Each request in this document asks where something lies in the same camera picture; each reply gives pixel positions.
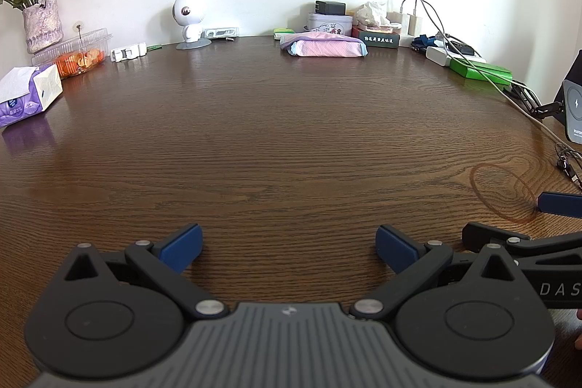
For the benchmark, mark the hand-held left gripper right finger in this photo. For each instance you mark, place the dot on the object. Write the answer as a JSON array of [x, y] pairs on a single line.
[[396, 246]]

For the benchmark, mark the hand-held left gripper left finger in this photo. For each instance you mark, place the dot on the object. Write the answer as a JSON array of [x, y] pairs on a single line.
[[182, 245]]

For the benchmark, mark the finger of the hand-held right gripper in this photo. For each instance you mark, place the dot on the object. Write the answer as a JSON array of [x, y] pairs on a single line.
[[541, 248], [561, 204]]

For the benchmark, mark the blue and pink garment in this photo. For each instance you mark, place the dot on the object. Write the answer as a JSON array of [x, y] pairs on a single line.
[[325, 46]]

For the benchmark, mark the black chair with bag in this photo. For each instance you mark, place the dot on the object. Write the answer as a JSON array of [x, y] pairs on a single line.
[[574, 67]]

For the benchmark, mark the black flat adapter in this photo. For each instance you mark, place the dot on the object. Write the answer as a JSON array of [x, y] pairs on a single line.
[[461, 50]]

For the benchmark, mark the white power strip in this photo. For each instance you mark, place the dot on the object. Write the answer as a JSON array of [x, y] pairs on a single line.
[[439, 55]]

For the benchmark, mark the purple tissue pack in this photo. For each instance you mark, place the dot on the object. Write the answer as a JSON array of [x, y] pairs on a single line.
[[27, 97]]

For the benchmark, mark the white rectangular device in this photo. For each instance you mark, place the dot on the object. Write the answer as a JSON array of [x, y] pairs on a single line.
[[220, 33]]

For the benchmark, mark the clear plastic container with oranges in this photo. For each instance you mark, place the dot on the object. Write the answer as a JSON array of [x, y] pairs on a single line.
[[77, 56]]

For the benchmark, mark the white tin box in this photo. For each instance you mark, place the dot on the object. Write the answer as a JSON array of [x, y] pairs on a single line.
[[329, 23]]

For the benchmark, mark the crumpled white tissue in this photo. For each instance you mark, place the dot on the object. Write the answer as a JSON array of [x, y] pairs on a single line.
[[373, 13]]

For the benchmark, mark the green and white packet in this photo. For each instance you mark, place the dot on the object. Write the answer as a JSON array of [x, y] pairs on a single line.
[[283, 32]]

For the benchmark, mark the black charger block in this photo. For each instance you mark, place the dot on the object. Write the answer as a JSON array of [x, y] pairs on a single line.
[[330, 7]]

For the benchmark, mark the white robot-shaped camera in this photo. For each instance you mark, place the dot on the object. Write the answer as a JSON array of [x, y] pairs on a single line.
[[186, 13]]

